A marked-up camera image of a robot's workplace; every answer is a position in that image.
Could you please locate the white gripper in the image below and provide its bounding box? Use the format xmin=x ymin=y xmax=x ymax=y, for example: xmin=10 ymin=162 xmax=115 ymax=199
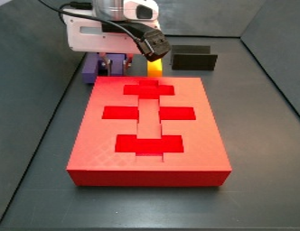
xmin=63 ymin=9 xmax=160 ymax=76

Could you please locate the purple U-shaped block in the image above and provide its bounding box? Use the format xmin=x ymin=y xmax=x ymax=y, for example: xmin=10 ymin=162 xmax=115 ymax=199
xmin=82 ymin=52 xmax=133 ymax=84

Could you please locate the black angle fixture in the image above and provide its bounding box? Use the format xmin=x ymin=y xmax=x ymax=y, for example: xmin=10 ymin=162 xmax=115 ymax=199
xmin=170 ymin=45 xmax=218 ymax=71

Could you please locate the red slotted board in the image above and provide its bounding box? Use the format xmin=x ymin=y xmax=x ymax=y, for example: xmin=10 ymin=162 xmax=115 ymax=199
xmin=67 ymin=77 xmax=232 ymax=187

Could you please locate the yellow long bar block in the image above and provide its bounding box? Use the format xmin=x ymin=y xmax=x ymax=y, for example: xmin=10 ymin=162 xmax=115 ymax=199
xmin=147 ymin=60 xmax=162 ymax=78

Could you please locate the black camera cable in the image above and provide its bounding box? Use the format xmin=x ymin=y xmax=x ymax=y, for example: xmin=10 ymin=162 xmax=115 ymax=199
xmin=38 ymin=0 xmax=143 ymax=43

